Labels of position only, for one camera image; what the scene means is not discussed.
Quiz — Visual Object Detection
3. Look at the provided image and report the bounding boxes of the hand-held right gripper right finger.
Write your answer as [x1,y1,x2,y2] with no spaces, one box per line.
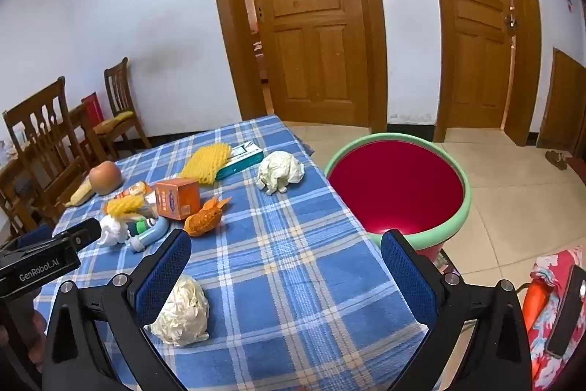
[380,229,534,391]

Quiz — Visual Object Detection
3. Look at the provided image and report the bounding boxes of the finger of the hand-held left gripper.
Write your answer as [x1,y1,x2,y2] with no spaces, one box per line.
[54,218,102,252]

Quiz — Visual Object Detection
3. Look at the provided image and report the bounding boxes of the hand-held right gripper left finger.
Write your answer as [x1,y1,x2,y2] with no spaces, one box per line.
[43,228,193,391]

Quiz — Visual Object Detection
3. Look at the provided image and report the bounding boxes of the white plastic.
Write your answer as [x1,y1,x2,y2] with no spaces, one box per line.
[98,214,132,248]

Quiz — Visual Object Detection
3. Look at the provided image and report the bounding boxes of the white paper ball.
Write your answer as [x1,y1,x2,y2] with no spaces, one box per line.
[256,150,307,196]
[149,275,210,348]

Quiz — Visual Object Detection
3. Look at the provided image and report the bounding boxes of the light blue curved tube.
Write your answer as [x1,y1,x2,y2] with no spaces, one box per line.
[126,218,171,253]

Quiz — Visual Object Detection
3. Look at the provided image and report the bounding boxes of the narrow yellow foam net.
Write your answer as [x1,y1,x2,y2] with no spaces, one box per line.
[104,194,148,218]

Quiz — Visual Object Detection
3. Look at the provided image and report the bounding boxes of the silver tube with green cap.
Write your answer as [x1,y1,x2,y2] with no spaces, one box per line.
[133,218,160,235]

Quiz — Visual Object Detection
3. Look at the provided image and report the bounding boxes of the orange and white snack packet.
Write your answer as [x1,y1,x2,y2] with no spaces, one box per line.
[121,181,154,197]

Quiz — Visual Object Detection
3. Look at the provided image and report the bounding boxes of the orange wrapper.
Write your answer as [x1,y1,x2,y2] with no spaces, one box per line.
[184,195,233,237]

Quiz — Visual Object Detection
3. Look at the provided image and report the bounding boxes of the small orange box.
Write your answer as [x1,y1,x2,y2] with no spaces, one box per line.
[155,179,201,221]

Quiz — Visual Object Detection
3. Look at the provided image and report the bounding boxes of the red basin with green rim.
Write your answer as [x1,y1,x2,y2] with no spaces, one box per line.
[323,133,472,261]

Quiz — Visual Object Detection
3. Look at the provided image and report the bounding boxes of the large yellow foam net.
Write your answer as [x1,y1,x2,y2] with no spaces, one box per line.
[181,144,233,187]

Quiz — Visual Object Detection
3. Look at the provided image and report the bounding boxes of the teal and white carton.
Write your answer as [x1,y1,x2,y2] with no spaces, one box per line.
[215,142,265,181]

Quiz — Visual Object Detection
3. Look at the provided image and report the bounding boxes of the person's left hand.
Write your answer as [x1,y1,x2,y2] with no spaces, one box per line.
[0,309,49,373]

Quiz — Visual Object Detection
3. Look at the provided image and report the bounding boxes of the yellow banana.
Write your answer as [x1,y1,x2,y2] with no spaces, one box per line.
[64,181,94,207]

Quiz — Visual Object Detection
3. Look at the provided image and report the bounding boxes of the pale red apple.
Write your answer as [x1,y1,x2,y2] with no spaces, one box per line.
[88,161,123,195]

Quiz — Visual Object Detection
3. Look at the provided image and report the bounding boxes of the yellow seat cushion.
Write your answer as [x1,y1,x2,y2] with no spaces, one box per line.
[94,111,136,133]

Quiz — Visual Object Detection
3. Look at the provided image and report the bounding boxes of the large wooden chair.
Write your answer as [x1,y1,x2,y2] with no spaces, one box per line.
[2,77,99,231]

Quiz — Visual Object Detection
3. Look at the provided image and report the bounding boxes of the blue plaid tablecloth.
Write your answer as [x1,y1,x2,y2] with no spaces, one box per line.
[32,115,440,391]

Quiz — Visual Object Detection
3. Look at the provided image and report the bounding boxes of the orange plastic object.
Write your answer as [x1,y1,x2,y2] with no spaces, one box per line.
[522,281,550,332]

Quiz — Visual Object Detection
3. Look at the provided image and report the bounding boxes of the wooden chair with cushion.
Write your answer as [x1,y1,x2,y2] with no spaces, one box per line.
[92,58,152,154]

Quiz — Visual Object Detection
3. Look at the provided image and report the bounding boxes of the red floral bag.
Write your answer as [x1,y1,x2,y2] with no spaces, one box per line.
[526,247,586,383]

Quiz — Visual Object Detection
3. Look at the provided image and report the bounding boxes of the brown shoes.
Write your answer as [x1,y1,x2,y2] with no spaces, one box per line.
[545,150,568,171]

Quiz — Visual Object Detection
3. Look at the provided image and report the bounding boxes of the red floor mat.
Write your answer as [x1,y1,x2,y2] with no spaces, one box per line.
[567,157,586,182]

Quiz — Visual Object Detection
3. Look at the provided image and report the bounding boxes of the wooden panel door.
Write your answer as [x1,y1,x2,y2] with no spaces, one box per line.
[240,0,371,128]
[439,0,516,130]

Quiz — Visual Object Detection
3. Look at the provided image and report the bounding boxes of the wooden wall panel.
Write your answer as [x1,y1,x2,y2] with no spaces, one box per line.
[537,47,586,151]

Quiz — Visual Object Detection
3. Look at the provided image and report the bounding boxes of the wooden door frame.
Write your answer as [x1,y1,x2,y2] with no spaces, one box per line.
[421,0,543,147]
[204,0,387,133]

